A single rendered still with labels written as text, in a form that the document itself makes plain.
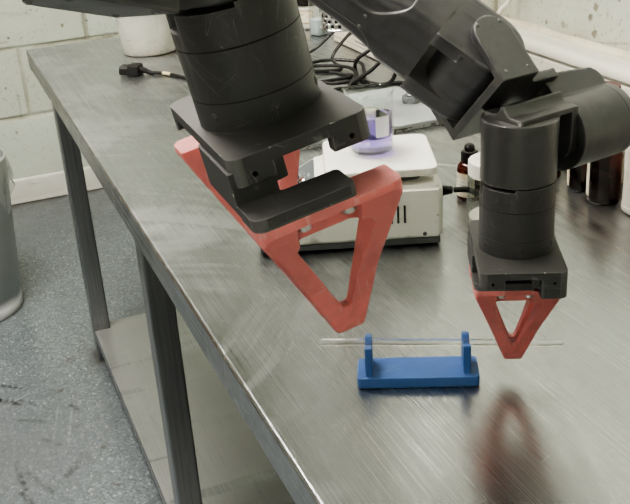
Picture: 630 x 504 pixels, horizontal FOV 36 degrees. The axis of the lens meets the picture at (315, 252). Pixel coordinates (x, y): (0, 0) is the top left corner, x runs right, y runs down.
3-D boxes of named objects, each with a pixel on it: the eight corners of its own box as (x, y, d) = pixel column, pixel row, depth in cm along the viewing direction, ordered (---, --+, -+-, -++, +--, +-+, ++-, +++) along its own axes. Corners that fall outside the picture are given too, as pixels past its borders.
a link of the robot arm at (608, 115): (415, 88, 78) (466, 18, 71) (521, 62, 84) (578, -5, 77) (489, 214, 75) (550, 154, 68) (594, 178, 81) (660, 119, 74)
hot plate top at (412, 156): (325, 183, 103) (324, 175, 102) (322, 147, 114) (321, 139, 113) (439, 175, 103) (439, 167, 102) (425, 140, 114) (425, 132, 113)
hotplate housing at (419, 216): (258, 258, 106) (251, 188, 102) (262, 212, 118) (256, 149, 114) (464, 244, 105) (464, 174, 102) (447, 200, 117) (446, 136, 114)
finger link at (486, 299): (545, 327, 84) (550, 227, 80) (559, 372, 78) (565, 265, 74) (465, 329, 85) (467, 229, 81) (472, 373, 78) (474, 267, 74)
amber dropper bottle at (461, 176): (469, 191, 119) (469, 136, 117) (487, 198, 117) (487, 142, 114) (451, 198, 118) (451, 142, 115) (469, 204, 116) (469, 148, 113)
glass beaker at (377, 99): (405, 150, 109) (403, 79, 106) (381, 166, 105) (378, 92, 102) (358, 144, 112) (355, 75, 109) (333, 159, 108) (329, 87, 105)
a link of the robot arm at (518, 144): (464, 102, 72) (520, 118, 68) (532, 84, 76) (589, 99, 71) (463, 189, 75) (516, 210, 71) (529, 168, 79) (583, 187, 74)
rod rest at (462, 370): (357, 389, 81) (355, 351, 79) (358, 368, 84) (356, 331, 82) (480, 387, 80) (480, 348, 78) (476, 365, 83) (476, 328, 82)
